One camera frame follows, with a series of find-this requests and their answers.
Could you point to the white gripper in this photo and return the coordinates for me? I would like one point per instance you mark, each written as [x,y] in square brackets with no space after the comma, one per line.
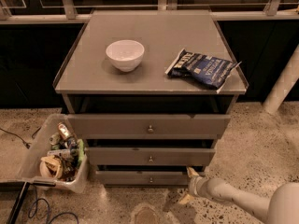
[195,186]

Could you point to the grey bottom drawer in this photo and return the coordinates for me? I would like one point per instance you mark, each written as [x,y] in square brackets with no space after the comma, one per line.
[131,178]

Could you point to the grey drawer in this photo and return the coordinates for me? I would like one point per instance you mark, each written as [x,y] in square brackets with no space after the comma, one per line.
[148,126]
[131,178]
[138,156]

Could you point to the grey middle drawer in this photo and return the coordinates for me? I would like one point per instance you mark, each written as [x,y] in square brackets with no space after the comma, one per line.
[138,156]

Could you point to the grey wooden drawer cabinet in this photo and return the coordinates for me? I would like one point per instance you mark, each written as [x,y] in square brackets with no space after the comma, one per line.
[90,84]

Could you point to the grey top drawer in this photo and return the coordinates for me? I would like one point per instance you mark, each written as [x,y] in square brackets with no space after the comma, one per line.
[148,126]

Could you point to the blue chip bag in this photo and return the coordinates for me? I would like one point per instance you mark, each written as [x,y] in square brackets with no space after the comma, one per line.
[209,71]

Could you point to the green packet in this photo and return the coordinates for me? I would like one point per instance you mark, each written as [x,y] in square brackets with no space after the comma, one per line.
[81,152]

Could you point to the clear plastic bin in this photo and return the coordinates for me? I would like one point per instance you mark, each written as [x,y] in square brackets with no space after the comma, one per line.
[31,163]

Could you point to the gold drink can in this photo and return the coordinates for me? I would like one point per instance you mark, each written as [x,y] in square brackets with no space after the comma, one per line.
[64,131]

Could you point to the white round container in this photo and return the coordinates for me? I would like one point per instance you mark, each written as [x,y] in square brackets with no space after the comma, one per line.
[51,166]

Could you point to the white ceramic bowl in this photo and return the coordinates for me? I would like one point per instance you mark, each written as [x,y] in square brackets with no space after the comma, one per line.
[125,55]

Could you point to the white pillar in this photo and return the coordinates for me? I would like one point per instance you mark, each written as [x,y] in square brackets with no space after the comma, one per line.
[284,84]

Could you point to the black stand leg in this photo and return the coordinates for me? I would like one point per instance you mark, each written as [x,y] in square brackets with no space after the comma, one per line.
[21,188]

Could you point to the metal window railing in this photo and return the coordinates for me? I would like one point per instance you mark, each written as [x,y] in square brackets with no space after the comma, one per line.
[66,11]

